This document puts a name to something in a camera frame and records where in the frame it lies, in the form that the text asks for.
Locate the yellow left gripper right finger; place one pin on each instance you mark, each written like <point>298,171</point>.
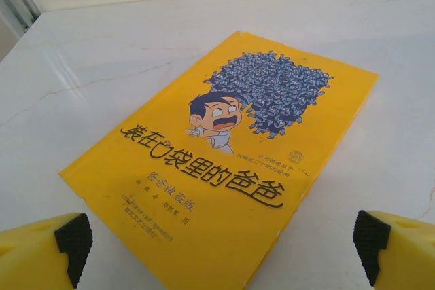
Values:
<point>408,256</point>

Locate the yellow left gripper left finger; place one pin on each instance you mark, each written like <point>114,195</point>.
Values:
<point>30,259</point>

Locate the yellow cartoon cover book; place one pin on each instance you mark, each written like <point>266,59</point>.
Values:
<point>170,235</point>

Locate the aluminium frame post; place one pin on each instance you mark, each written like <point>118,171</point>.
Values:
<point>13,1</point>

